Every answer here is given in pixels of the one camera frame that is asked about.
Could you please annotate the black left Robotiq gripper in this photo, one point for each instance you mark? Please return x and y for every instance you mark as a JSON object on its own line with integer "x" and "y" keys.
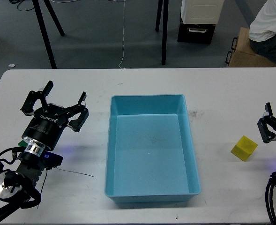
{"x": 49, "y": 122}

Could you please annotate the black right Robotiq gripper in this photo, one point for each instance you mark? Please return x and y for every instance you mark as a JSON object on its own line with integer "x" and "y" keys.
{"x": 267, "y": 125}

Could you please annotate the green block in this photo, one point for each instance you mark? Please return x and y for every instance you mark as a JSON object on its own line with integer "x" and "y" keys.
{"x": 22, "y": 143}

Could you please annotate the yellow block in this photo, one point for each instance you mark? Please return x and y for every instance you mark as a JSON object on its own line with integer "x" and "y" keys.
{"x": 244, "y": 148}

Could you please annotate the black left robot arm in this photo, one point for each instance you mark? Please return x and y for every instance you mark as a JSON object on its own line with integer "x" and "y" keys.
{"x": 18, "y": 178}

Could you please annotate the brown cardboard box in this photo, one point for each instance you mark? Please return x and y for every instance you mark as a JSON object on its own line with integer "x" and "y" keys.
{"x": 242, "y": 55}

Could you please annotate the light blue plastic box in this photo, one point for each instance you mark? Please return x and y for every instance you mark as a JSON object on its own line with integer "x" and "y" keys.
{"x": 150, "y": 152}

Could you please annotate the person in white shirt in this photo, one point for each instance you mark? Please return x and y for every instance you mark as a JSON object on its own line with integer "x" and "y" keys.
{"x": 262, "y": 33}

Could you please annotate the black tripod legs left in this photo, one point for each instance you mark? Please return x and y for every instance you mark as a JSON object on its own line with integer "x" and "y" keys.
{"x": 43, "y": 29}

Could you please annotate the black tripod legs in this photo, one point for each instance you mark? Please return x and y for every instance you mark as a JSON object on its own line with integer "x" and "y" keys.
{"x": 43, "y": 29}
{"x": 162, "y": 13}

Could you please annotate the black storage case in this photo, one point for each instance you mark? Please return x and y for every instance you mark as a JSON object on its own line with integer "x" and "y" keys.
{"x": 195, "y": 33}

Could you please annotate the white plastic container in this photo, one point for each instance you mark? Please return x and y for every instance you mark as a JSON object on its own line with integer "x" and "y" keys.
{"x": 201, "y": 11}

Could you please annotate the black tripod legs right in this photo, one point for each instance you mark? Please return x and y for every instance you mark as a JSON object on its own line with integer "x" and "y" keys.
{"x": 162, "y": 13}

